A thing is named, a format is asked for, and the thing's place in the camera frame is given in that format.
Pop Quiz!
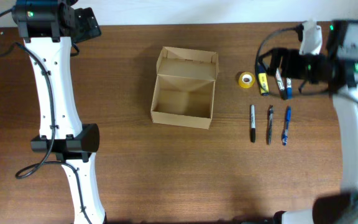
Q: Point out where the blue whiteboard marker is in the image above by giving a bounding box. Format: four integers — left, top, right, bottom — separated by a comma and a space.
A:
286, 78, 293, 100

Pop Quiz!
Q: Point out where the yellow highlighter black cap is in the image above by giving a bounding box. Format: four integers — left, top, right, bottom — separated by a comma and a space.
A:
258, 65, 269, 96

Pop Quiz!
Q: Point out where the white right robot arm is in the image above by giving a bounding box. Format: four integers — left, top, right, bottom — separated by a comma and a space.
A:
264, 20, 358, 223

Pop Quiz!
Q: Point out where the black whiteboard marker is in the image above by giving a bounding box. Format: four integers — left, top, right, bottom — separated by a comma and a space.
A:
275, 68, 287, 100

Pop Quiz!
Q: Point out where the black sharpie marker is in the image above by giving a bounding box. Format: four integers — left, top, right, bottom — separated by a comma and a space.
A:
250, 105, 256, 143

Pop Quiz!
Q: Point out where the black gel pen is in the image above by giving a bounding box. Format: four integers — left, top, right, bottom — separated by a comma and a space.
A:
267, 105, 274, 145

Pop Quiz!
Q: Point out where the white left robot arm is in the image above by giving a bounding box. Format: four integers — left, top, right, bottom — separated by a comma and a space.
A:
12, 0, 107, 223

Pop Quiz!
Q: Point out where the blue gel pen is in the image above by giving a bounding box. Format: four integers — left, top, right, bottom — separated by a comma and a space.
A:
282, 106, 291, 146

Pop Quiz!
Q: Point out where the brown cardboard box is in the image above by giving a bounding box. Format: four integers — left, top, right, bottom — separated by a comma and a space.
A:
150, 47, 219, 129

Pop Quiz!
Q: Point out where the yellow tape roll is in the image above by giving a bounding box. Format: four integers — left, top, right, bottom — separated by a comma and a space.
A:
238, 72, 255, 88

